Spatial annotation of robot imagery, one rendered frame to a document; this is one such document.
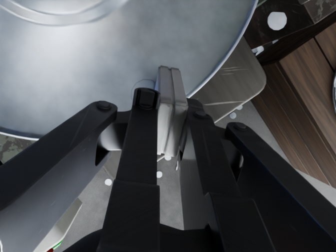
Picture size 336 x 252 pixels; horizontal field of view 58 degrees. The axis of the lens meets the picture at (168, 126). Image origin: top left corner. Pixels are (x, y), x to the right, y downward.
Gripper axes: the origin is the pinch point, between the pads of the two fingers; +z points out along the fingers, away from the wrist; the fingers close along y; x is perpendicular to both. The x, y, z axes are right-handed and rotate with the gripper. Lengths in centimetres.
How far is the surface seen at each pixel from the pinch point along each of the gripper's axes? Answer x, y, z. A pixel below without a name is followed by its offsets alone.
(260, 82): 1.3, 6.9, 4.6
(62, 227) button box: -24.7, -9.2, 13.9
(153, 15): 4.4, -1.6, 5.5
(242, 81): 1.1, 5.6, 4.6
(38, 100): -2.4, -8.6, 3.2
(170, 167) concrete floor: -48, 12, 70
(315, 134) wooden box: -19, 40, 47
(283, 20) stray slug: 5.3, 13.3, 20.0
